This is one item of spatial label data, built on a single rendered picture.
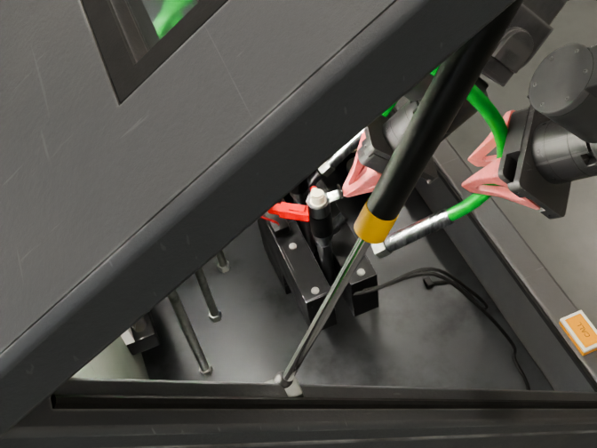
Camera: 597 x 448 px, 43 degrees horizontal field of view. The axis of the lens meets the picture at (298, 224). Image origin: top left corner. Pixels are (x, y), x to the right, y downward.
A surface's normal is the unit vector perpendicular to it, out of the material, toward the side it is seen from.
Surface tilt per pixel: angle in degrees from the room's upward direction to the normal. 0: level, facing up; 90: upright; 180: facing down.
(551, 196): 49
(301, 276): 0
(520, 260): 0
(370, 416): 43
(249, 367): 0
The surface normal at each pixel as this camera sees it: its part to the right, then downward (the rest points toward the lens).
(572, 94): -0.80, -0.34
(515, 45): 0.23, 0.44
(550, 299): -0.11, -0.62
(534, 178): 0.57, -0.14
